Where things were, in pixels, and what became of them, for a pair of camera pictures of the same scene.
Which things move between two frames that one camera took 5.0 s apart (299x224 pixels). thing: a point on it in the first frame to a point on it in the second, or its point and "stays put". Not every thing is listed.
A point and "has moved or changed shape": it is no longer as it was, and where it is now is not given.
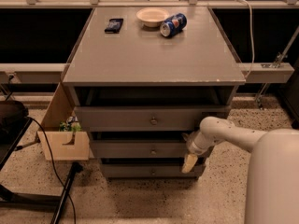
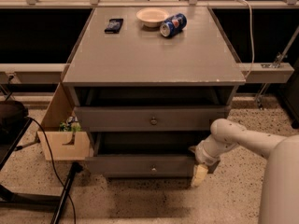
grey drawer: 138,149 has moved or changed shape
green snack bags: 70,124 stays put
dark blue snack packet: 114,26 stays put
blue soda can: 173,25 stays put
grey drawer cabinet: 143,79 stays put
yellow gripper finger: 187,136 to 193,148
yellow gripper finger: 190,161 to 200,172
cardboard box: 64,145 stays put
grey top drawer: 143,119 stays put
